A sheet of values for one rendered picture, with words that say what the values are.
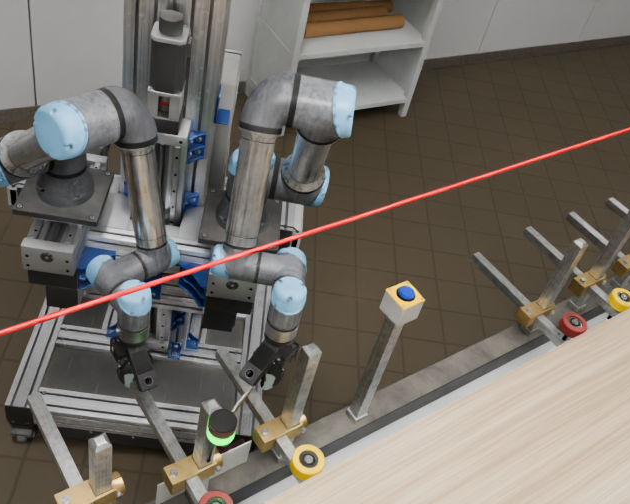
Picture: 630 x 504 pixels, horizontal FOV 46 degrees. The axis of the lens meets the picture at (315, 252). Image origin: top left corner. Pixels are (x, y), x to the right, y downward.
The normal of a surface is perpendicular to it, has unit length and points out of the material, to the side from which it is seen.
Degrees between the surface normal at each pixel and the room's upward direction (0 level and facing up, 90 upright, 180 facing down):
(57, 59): 90
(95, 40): 90
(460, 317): 0
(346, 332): 0
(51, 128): 85
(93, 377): 0
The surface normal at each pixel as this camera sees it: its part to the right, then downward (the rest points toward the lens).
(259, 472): 0.19, -0.70
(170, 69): -0.02, 0.70
